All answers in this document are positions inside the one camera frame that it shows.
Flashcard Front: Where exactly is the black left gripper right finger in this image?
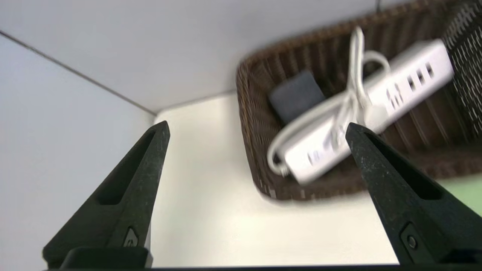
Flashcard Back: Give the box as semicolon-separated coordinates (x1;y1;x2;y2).
345;123;482;265

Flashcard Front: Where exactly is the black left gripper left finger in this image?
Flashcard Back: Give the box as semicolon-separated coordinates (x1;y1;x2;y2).
42;120;171;268

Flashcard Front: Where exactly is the white power strip with cable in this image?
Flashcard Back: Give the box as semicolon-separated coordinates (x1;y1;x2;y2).
267;26;454;186

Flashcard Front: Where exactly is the grey towel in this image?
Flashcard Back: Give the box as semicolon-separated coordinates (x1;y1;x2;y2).
268;71;326;125

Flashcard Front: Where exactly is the dark brown wicker basket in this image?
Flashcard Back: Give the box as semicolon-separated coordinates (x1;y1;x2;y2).
236;0;482;201

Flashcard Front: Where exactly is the light green plastic tray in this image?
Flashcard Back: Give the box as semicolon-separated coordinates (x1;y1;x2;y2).
437;174;482;219

